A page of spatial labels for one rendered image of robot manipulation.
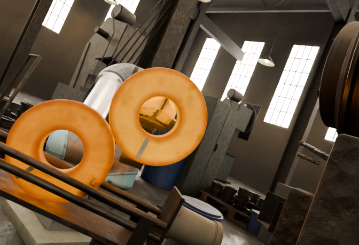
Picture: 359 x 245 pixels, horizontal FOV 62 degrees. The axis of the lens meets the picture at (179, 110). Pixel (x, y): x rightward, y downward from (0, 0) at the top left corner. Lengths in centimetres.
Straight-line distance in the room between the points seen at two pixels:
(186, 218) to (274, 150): 1154
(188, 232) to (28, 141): 28
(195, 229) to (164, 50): 336
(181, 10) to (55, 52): 948
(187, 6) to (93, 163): 362
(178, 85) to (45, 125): 20
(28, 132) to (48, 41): 1237
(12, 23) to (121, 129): 1206
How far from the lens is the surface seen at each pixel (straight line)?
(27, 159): 46
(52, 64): 1295
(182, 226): 49
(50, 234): 123
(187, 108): 46
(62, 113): 47
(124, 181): 71
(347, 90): 65
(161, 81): 46
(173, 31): 385
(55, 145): 72
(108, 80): 95
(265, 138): 1227
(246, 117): 891
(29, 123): 48
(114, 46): 602
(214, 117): 437
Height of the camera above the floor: 81
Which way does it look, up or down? 4 degrees up
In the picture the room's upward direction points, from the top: 23 degrees clockwise
